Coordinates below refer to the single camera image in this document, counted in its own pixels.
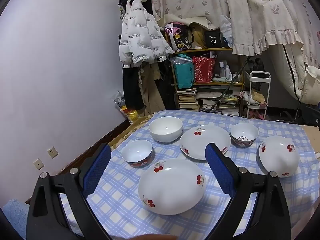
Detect teal bag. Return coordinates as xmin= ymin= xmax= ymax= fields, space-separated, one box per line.
xmin=172 ymin=54 xmax=196 ymax=90

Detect dark green pole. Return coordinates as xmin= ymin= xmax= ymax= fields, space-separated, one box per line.
xmin=209 ymin=57 xmax=251 ymax=112

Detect black trousers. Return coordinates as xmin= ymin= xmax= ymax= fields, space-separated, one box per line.
xmin=122 ymin=64 xmax=146 ymax=111

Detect plain white bowl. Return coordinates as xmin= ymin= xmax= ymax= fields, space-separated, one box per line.
xmin=149 ymin=116 xmax=183 ymax=143

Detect beige cardboard sheet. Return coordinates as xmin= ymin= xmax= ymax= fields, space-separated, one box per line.
xmin=163 ymin=13 xmax=210 ymax=30

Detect stack of old books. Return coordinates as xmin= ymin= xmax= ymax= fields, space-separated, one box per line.
xmin=176 ymin=87 xmax=201 ymax=111

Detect red patterned bag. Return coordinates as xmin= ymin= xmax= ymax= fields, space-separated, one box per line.
xmin=192 ymin=56 xmax=216 ymax=84

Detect colourful printed bag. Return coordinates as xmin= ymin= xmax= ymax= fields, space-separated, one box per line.
xmin=164 ymin=22 xmax=193 ymax=51

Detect floral bed curtain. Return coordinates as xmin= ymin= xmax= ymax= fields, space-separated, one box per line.
xmin=149 ymin=0 xmax=320 ymax=68

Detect beige garment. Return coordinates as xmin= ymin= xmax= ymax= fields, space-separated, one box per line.
xmin=139 ymin=61 xmax=176 ymax=117

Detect white trolley cart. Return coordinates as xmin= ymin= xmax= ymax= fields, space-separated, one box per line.
xmin=246 ymin=71 xmax=272 ymax=121

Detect dark wooden bed frame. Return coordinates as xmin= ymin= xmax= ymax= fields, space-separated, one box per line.
xmin=56 ymin=118 xmax=131 ymax=177

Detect white printed plastic bag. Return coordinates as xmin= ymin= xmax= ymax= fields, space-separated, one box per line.
xmin=113 ymin=90 xmax=126 ymax=108

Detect row of cosmetic bottles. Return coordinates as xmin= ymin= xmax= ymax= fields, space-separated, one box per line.
xmin=219 ymin=60 xmax=241 ymax=80

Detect small red patterned bowl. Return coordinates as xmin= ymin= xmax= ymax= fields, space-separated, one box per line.
xmin=122 ymin=139 xmax=153 ymax=168

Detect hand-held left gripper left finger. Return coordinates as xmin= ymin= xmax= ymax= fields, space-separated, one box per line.
xmin=26 ymin=143 xmax=112 ymax=240

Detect yellow plastic bag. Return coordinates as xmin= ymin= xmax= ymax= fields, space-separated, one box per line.
xmin=122 ymin=105 xmax=140 ymax=125

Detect pile of flat books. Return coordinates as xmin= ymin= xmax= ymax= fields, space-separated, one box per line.
xmin=199 ymin=90 xmax=241 ymax=116

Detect blue plaid tablecloth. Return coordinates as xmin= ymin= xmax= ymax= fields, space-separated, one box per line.
xmin=57 ymin=109 xmax=320 ymax=240

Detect light blue fluffy cloth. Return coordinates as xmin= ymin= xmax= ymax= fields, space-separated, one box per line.
xmin=0 ymin=198 xmax=31 ymax=240

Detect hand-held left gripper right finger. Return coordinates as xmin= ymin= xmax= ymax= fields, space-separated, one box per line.
xmin=205 ymin=142 xmax=292 ymax=240

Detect yellow wooden shelf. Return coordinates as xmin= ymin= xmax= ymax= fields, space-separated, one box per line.
xmin=169 ymin=47 xmax=247 ymax=114

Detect white cherry print plate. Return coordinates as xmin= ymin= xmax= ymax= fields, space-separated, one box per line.
xmin=179 ymin=125 xmax=232 ymax=161
xmin=138 ymin=158 xmax=207 ymax=215
xmin=259 ymin=135 xmax=300 ymax=178

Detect white bedding with black zip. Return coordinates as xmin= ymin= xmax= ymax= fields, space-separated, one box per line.
xmin=269 ymin=42 xmax=320 ymax=105

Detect white puffer jacket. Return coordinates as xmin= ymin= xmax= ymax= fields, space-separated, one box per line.
xmin=119 ymin=0 xmax=176 ymax=68

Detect black box with white print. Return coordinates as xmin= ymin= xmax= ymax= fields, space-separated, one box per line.
xmin=204 ymin=30 xmax=225 ymax=49

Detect pink bowl with red seal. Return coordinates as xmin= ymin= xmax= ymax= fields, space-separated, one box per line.
xmin=230 ymin=123 xmax=259 ymax=148

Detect white wall socket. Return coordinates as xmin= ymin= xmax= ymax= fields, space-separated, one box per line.
xmin=47 ymin=146 xmax=59 ymax=159
xmin=33 ymin=158 xmax=45 ymax=171

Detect golden patterned blanket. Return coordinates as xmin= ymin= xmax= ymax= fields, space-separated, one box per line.
xmin=107 ymin=114 xmax=157 ymax=152

